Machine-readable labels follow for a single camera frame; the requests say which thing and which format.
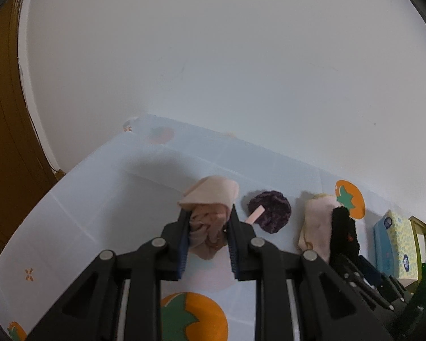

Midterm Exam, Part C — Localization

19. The yellow patterned tissue pack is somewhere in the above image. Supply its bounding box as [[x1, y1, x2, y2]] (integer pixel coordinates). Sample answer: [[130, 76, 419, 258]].
[[373, 210, 419, 287]]

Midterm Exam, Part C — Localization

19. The black fuzzy sock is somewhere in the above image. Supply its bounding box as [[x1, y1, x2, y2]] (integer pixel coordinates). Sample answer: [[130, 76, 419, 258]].
[[329, 206, 360, 277]]

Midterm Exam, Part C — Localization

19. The purple fuzzy scrunchie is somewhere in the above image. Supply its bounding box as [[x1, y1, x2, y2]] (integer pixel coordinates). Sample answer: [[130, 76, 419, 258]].
[[245, 190, 292, 234]]

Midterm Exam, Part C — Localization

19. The pink sock yellow trim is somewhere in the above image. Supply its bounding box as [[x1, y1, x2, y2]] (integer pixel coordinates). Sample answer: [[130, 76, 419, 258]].
[[298, 194, 340, 263]]

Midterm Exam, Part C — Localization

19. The brown wooden door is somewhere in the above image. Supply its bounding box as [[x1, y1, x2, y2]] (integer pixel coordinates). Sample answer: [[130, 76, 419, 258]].
[[0, 0, 61, 254]]

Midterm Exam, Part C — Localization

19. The white persimmon print tablecloth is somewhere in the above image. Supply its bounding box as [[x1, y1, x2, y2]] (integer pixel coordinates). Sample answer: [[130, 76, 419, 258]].
[[0, 113, 418, 341]]

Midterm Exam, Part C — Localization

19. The beige pink sock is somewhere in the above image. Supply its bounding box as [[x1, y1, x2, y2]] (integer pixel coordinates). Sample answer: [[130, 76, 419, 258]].
[[178, 176, 239, 260]]

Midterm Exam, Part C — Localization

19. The gold metal tray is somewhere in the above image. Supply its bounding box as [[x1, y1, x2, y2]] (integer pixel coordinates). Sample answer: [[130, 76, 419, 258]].
[[410, 216, 426, 282]]

